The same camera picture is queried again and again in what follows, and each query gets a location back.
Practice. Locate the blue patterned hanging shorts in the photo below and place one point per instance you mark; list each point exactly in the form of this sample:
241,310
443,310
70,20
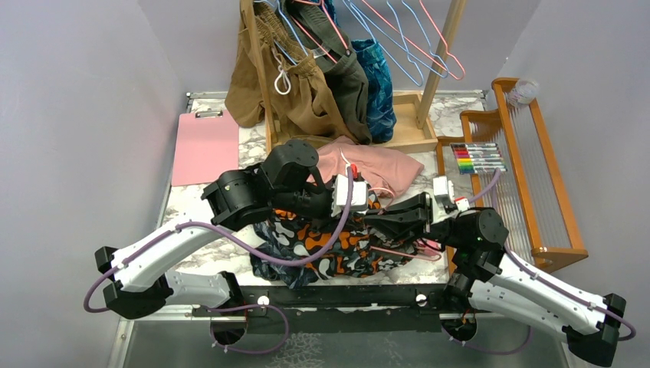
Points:
381,117

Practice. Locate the blue wire hanger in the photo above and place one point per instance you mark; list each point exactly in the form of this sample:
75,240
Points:
439,68

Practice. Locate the set of coloured markers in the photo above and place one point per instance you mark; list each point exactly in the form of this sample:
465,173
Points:
478,158

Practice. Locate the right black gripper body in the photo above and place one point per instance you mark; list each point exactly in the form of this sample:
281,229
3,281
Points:
424,225

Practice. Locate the pink clipboard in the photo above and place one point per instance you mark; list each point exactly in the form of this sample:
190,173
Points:
207,144

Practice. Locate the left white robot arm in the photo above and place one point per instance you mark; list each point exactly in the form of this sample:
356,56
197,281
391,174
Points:
140,279

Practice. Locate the wooden clothes rack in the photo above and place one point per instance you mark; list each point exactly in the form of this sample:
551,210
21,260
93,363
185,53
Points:
413,132

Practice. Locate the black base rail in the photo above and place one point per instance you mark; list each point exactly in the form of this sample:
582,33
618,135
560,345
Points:
339,309

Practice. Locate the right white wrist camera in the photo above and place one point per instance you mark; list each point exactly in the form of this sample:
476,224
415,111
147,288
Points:
444,195

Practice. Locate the brown hanging shorts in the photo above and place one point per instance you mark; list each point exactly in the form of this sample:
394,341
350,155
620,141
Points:
275,82

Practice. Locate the pink wire hanger taken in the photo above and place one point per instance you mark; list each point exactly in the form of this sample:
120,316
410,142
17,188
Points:
427,250

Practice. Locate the dark green hanging shorts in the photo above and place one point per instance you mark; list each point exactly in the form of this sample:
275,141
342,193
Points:
346,79

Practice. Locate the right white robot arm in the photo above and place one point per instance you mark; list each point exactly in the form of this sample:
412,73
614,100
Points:
488,276

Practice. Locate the pink shorts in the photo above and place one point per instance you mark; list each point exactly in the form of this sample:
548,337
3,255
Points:
380,167

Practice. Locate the dark leaf print shorts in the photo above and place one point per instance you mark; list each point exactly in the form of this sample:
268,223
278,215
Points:
278,245

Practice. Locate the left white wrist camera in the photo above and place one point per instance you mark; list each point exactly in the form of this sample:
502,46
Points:
351,195

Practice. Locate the wooden weaving loom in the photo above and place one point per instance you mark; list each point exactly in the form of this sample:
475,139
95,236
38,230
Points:
531,195

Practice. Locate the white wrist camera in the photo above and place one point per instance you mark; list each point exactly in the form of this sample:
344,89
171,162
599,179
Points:
444,195
351,195

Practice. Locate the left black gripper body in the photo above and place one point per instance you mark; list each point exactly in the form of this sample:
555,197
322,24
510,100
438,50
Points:
310,201

